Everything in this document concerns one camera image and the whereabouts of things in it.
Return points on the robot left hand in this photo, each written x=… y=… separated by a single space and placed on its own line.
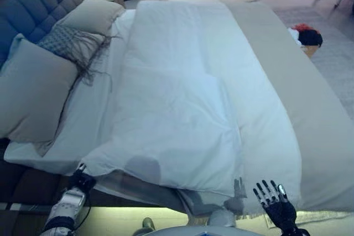
x=83 y=182

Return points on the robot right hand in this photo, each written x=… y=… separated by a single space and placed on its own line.
x=282 y=214

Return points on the white duvet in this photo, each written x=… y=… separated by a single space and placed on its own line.
x=179 y=95

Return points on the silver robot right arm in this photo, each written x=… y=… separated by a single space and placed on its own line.
x=296 y=232

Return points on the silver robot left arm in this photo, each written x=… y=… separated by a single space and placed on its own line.
x=66 y=208

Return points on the robot right leg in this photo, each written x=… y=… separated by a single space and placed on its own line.
x=221 y=216

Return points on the robot leg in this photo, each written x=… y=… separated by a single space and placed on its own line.
x=148 y=223
x=221 y=216

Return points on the robot left leg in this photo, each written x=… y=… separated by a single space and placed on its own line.
x=148 y=223

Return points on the grey robot torso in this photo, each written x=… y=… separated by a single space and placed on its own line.
x=204 y=231

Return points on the beige bedspread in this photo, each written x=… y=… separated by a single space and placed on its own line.
x=318 y=136

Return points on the beige pillow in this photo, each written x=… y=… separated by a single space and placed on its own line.
x=33 y=95
x=91 y=15

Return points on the grey knitted fringed cushion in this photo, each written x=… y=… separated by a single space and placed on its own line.
x=55 y=39

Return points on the light grey rug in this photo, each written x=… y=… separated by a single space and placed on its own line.
x=337 y=62

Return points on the wooden laundry box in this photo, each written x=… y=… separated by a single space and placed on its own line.
x=311 y=51

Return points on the black cloth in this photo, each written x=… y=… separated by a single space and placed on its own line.
x=311 y=38

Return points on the white cloth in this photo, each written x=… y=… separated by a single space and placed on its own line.
x=294 y=35

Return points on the red cloth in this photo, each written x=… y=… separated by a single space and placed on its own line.
x=301 y=26

